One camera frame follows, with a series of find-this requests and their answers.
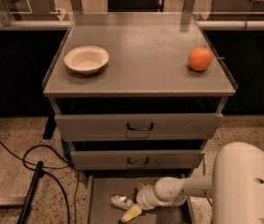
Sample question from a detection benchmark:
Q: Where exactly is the bottom grey drawer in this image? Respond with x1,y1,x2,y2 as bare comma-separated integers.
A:
83,175,196,224

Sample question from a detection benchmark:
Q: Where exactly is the drawer black handle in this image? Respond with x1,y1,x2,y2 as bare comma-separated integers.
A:
126,122,154,132
127,157,149,165

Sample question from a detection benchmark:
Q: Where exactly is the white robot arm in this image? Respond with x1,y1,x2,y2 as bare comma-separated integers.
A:
121,142,264,224

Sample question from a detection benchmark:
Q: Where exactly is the white horizontal rail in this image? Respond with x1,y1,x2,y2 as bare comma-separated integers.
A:
0,21,264,31

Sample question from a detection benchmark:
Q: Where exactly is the black floor cable right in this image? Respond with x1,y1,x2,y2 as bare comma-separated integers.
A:
201,158,214,207

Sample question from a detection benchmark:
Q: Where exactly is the grey drawer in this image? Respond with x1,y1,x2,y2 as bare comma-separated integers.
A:
55,113,223,142
71,150,204,170
83,175,196,224

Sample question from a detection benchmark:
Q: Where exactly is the middle drawer black handle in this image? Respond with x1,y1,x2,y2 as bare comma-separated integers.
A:
127,157,149,165

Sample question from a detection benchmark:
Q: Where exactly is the orange fruit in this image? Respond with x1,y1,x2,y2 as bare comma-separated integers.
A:
188,47,213,72

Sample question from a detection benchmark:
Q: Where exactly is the middle grey drawer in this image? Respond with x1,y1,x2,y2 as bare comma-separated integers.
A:
71,150,204,170

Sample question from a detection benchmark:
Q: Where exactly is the top grey drawer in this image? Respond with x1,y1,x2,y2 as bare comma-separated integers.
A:
55,113,223,142

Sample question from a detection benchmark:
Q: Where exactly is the white paper bowl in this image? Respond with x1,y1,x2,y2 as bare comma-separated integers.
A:
63,46,109,75

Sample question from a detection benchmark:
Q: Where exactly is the grey drawer cabinet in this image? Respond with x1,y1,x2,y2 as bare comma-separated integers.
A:
44,13,236,176

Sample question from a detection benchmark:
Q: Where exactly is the black floor cable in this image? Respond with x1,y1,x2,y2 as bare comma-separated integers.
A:
0,128,81,224
201,158,214,207

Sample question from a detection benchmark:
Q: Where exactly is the black floor cable left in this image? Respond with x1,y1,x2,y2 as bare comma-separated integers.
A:
0,128,81,224

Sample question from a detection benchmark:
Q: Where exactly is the top drawer black handle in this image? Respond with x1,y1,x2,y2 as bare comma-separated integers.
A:
126,122,154,132

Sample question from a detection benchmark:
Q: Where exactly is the black metal pole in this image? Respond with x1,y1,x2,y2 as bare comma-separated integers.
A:
17,161,43,224

